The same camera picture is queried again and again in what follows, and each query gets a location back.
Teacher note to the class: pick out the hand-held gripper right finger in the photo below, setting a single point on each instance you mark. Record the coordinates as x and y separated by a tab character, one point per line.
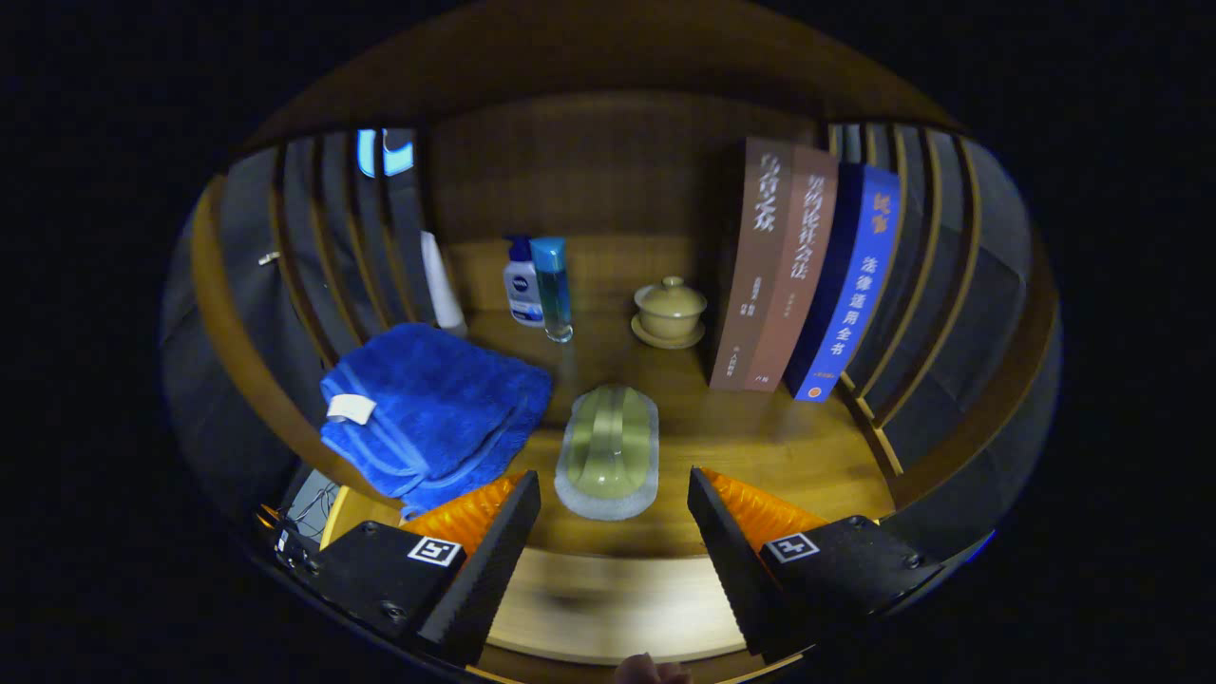
736	570

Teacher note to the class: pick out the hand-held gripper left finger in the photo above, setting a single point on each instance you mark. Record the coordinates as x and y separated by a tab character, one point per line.
489	570

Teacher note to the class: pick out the green cleaning brush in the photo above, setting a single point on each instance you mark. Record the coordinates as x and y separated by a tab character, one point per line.
608	446

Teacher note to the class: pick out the wooden countertop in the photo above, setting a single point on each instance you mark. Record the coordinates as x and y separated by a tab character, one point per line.
722	437

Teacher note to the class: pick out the wooden cabinet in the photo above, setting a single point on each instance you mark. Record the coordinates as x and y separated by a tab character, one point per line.
608	161

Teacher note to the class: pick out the blue towel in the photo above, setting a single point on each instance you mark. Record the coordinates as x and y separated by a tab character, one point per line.
437	408

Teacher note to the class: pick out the beige lidded tea cup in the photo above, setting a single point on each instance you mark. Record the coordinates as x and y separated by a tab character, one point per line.
671	306

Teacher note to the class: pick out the white lotion bottle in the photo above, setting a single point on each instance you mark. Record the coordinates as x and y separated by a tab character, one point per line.
522	290

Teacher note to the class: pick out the white card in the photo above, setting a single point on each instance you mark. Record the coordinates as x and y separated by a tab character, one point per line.
442	285

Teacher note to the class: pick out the teal bottle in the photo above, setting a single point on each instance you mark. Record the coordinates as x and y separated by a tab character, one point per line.
553	285

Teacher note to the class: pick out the blue book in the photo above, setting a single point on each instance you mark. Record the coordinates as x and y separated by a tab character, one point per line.
855	294

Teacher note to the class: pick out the reddish-brown book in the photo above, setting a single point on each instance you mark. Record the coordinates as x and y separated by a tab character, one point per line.
803	275

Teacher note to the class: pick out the brown book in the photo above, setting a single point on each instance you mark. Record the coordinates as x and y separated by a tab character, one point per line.
755	266

